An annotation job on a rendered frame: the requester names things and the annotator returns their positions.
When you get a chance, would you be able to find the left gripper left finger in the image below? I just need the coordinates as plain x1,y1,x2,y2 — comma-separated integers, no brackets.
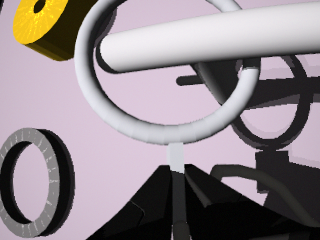
86,165,173,240

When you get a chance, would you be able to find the white rounded bar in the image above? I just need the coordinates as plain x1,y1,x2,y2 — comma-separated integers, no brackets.
95,1,320,74

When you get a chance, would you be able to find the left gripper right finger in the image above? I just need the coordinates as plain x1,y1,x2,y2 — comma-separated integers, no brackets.
184,164,320,240

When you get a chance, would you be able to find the white ring with attached rope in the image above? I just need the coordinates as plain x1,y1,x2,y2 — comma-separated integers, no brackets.
74,0,320,240

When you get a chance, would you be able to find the dark grey ring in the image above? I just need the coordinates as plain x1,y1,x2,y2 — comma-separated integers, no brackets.
0,128,71,238

